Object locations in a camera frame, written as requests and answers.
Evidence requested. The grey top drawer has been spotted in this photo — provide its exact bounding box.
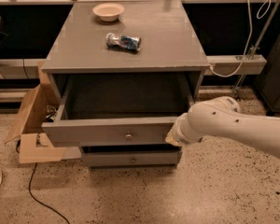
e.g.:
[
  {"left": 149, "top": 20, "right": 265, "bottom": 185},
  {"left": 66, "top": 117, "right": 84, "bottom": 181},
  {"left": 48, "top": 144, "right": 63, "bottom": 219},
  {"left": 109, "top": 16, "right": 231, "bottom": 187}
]
[{"left": 43, "top": 73, "right": 192, "bottom": 147}]

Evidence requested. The grey drawer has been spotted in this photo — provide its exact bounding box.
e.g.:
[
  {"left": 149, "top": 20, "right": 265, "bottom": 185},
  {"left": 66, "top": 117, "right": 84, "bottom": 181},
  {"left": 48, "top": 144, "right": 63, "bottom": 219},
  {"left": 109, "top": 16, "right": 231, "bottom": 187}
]
[
  {"left": 80, "top": 144, "right": 182, "bottom": 168},
  {"left": 43, "top": 73, "right": 192, "bottom": 147}
]

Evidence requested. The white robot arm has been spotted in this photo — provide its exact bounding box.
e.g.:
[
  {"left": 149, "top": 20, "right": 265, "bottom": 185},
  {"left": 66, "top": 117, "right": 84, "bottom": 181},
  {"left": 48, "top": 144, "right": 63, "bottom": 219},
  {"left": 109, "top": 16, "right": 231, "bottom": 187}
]
[{"left": 165, "top": 96, "right": 280, "bottom": 159}]

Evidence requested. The grey lower drawer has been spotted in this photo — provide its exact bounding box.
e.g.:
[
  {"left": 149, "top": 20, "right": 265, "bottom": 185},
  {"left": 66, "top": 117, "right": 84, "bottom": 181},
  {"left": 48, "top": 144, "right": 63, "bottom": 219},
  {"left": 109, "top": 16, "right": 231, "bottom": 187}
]
[{"left": 80, "top": 144, "right": 182, "bottom": 168}]

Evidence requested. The round metal top knob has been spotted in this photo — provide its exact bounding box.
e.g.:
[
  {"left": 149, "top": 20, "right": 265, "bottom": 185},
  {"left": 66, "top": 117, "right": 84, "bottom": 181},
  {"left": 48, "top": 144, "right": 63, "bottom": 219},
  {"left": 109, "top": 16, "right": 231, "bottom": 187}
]
[{"left": 125, "top": 133, "right": 133, "bottom": 140}]

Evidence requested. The round metal knob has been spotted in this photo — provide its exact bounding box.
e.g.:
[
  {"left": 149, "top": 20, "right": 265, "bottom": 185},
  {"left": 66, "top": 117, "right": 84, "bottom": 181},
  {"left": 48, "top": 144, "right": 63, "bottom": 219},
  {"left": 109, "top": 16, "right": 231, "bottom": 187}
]
[
  {"left": 125, "top": 133, "right": 133, "bottom": 140},
  {"left": 130, "top": 157, "right": 136, "bottom": 163}
]

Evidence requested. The grey wooden cabinet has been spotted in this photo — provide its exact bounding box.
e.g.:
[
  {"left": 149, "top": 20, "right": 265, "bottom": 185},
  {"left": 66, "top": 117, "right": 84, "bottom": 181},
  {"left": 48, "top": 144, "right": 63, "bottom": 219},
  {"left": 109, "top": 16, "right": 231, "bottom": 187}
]
[{"left": 41, "top": 0, "right": 211, "bottom": 170}]

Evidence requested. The round metal lower knob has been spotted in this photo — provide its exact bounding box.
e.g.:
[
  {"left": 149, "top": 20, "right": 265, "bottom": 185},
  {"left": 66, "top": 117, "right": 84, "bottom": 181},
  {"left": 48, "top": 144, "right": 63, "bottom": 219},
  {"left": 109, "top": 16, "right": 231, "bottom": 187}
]
[{"left": 130, "top": 157, "right": 136, "bottom": 163}]

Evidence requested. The crushed blue silver can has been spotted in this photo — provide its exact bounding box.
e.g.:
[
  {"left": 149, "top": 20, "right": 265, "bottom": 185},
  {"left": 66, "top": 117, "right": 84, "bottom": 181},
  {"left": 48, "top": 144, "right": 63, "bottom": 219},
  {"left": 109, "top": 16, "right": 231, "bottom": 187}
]
[{"left": 105, "top": 33, "right": 141, "bottom": 52}]

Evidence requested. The white bowl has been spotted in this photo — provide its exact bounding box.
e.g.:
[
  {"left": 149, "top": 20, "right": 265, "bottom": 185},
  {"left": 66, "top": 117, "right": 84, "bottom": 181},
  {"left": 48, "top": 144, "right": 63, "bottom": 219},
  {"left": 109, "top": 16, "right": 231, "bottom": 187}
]
[{"left": 92, "top": 3, "right": 124, "bottom": 22}]

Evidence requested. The brown cardboard box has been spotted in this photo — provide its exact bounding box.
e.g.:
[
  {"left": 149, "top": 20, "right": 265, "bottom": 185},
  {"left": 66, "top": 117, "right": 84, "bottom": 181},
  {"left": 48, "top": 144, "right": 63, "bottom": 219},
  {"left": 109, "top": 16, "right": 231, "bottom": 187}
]
[{"left": 6, "top": 62, "right": 81, "bottom": 164}]

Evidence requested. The metal pole stand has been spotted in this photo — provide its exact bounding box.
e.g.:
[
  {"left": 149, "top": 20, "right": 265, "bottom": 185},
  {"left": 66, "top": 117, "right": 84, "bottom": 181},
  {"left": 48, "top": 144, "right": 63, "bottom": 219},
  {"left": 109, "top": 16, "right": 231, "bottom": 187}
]
[{"left": 232, "top": 0, "right": 280, "bottom": 101}]

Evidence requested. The black floor cable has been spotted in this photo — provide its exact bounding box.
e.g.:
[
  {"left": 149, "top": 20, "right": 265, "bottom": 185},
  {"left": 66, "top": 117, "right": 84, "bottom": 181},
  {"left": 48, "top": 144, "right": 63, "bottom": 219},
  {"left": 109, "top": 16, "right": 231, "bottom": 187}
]
[{"left": 15, "top": 139, "right": 71, "bottom": 224}]

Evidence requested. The white cable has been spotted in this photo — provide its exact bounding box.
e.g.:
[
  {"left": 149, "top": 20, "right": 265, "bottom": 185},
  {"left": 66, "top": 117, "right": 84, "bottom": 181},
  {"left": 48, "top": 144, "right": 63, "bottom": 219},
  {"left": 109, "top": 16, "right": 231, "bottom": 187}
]
[{"left": 209, "top": 0, "right": 273, "bottom": 78}]

